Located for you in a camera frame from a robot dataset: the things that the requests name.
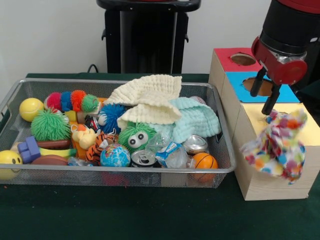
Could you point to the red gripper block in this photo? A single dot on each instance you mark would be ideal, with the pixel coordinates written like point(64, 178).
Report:
point(282, 65)

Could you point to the colourful polka dot cloth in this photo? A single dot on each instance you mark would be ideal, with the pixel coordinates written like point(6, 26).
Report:
point(277, 147)

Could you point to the mint green cloth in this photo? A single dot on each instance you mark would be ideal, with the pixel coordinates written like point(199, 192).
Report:
point(197, 122)

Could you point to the cream yellow cloth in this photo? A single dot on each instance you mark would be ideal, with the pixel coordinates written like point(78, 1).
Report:
point(150, 97)

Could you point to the multicolour fuzzy caterpillar toy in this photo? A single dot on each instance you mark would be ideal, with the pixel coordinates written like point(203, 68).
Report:
point(72, 101)

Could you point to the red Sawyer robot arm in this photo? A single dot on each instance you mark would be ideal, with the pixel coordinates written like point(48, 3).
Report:
point(292, 25)

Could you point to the wooden box with three holes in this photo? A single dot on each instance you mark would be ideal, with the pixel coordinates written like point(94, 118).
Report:
point(265, 187)

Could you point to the clear mesh bin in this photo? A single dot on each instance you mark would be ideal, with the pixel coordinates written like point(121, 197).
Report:
point(150, 177)

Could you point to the side table with green cloth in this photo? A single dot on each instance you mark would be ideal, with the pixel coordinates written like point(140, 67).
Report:
point(312, 97)

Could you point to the small orange basketball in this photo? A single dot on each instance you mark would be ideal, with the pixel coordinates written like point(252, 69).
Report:
point(205, 161)

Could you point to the green fuzzy toy with eyes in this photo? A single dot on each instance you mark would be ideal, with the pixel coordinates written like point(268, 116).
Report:
point(136, 136)

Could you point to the blue spiky ball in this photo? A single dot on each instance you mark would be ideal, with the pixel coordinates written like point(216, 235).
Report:
point(112, 116)

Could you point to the globe print ball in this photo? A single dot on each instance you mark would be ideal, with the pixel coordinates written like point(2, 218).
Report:
point(114, 156)

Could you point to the tiger plush toy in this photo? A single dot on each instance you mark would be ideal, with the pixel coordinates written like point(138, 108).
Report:
point(100, 145)

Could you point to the green spiky ball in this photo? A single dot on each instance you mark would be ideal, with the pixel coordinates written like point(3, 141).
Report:
point(50, 125)

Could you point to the plain yellow ball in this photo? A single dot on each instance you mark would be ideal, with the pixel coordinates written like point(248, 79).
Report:
point(31, 109)

